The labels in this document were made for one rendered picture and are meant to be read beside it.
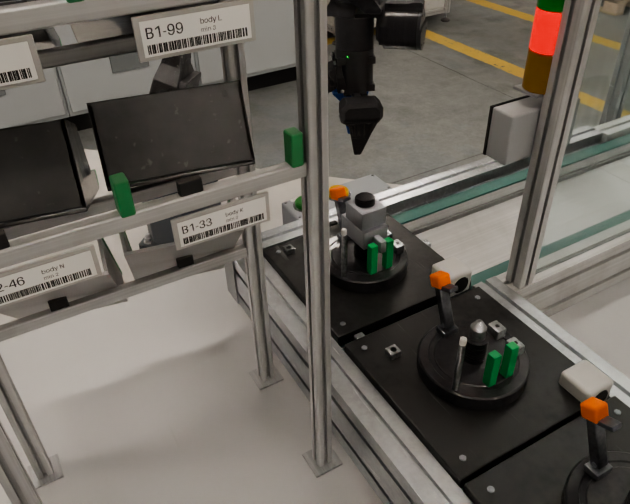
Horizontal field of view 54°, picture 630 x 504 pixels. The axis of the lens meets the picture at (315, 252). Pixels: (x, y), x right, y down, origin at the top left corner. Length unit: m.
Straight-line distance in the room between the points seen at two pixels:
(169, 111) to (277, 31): 3.66
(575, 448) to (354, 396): 0.26
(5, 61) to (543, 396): 0.67
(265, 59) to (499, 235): 3.20
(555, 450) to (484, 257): 0.44
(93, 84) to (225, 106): 3.34
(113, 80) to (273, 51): 1.05
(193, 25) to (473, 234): 0.81
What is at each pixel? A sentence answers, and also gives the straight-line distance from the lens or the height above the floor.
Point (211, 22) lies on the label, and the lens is 0.46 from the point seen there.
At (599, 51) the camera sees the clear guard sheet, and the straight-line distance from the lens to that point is 0.87.
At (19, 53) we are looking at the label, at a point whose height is 1.45.
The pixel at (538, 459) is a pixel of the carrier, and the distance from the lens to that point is 0.76.
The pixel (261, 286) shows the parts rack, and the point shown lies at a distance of 0.82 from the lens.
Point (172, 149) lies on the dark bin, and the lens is 0.55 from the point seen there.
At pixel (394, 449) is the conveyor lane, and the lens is 0.75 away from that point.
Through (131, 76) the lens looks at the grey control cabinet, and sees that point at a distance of 3.92.
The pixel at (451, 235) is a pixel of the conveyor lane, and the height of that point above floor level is 0.92.
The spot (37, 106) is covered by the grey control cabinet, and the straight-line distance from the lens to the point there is 3.87.
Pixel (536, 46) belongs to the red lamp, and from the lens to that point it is 0.83.
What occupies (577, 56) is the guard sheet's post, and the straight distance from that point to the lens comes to 0.82.
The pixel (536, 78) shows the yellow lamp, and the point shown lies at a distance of 0.84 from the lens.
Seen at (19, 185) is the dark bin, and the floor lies 1.33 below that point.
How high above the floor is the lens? 1.57
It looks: 37 degrees down
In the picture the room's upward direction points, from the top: 2 degrees counter-clockwise
